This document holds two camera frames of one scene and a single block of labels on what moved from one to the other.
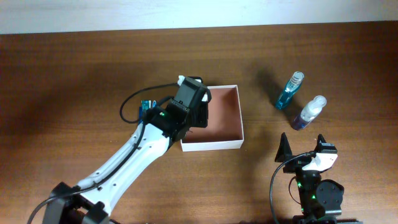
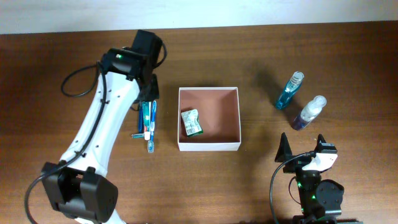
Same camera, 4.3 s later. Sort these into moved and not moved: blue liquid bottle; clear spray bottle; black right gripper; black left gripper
Moved: black left gripper
Not moved: black right gripper; clear spray bottle; blue liquid bottle
